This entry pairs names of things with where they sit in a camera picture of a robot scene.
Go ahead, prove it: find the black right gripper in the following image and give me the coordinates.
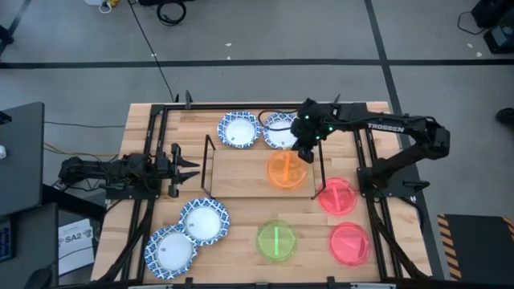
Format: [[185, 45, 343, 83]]
[[291, 116, 324, 165]]

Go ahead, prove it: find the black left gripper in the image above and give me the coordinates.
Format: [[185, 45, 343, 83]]
[[154, 143, 201, 198]]

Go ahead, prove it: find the blue patterned paper plate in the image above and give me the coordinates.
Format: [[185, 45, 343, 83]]
[[262, 112, 300, 150], [217, 111, 263, 149], [178, 197, 231, 246]]

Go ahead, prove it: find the orange clear plastic plate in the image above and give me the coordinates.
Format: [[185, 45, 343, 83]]
[[266, 149, 309, 189]]

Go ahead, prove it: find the red clear plastic plate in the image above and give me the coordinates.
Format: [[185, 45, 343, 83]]
[[317, 177, 358, 217], [328, 222, 373, 267]]

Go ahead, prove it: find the white bowl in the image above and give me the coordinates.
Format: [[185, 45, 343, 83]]
[[144, 224, 199, 280]]

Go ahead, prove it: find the green clear plastic plate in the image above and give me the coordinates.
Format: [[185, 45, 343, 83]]
[[256, 219, 299, 264]]

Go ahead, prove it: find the white printed paper sheet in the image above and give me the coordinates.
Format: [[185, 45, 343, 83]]
[[58, 218, 96, 277]]

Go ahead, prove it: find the dark grey desk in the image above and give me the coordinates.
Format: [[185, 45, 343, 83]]
[[0, 101, 45, 218], [0, 202, 60, 289]]

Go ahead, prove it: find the black computer mouse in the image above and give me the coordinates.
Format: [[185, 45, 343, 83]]
[[23, 267, 53, 289]]

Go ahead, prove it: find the blue keypad device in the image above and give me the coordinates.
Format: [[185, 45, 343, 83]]
[[0, 218, 16, 263]]

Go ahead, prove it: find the black yellow striped platform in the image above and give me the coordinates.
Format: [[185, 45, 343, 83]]
[[437, 214, 514, 282]]

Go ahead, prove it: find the black rounded object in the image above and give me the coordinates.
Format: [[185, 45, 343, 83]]
[[496, 107, 514, 125]]

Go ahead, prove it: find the black equipment case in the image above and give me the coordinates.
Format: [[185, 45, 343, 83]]
[[470, 0, 514, 55]]

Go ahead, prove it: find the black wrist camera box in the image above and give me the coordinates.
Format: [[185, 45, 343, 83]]
[[299, 98, 322, 121]]

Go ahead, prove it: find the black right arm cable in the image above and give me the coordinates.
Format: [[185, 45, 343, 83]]
[[257, 108, 300, 132]]

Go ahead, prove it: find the wooden shelf black metal frame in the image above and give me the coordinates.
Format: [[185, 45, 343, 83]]
[[200, 134, 327, 201]]

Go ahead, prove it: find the black metal rig frame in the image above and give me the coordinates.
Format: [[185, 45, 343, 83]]
[[96, 90, 433, 289]]

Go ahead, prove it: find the yellow floor cable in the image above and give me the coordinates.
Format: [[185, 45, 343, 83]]
[[43, 140, 121, 158]]

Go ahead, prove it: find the thin black floor cable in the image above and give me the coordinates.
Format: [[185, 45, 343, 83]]
[[127, 0, 177, 104], [43, 121, 126, 129]]

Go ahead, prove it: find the coiled black cable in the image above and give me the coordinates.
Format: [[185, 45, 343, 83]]
[[156, 0, 188, 27]]

